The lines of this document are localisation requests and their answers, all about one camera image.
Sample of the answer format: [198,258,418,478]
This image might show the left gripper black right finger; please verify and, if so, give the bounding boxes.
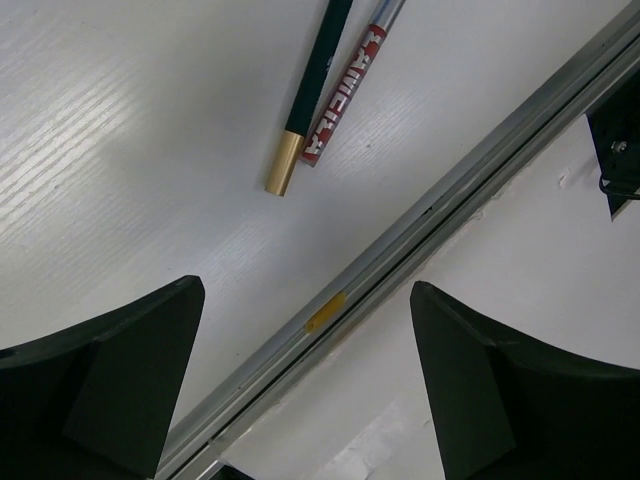
[410,281,639,479]

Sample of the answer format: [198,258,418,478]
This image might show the gold capped dark pencil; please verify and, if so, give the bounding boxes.
[265,0,353,197]

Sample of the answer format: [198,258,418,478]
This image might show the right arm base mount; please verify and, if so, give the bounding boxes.
[587,72,639,218]

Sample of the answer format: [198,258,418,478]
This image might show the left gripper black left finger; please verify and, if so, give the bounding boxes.
[1,276,205,479]

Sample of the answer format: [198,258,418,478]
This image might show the yellow tape on rail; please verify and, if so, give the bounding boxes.
[304,291,348,334]

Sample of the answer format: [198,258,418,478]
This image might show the red silver lip gloss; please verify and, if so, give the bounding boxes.
[299,0,405,167]

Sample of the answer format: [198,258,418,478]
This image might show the aluminium front rail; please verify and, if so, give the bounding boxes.
[156,1,639,479]

